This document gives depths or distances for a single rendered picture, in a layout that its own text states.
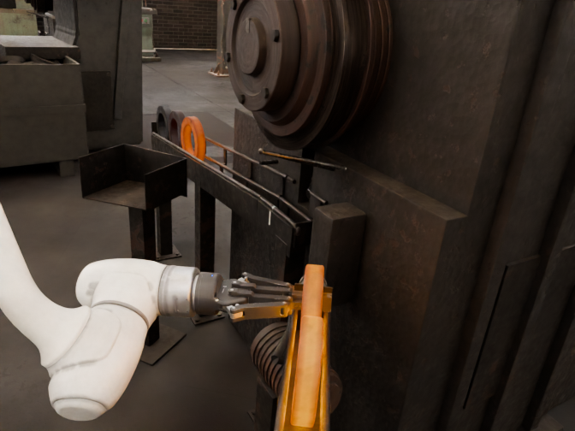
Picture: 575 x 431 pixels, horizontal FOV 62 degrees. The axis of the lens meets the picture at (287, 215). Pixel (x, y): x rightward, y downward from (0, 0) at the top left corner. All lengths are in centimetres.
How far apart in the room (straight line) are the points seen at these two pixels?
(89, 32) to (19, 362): 259
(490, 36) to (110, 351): 80
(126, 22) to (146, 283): 328
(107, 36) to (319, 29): 308
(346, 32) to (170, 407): 125
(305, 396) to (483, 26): 67
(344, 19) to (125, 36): 313
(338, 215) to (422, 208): 19
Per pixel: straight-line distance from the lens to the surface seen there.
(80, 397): 77
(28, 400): 183
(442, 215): 95
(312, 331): 69
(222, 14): 802
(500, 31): 92
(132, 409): 171
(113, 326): 80
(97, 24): 397
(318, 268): 84
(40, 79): 343
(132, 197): 162
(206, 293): 84
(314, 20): 102
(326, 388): 76
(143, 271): 87
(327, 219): 105
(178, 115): 203
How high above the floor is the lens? 122
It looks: 24 degrees down
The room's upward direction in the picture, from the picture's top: 5 degrees clockwise
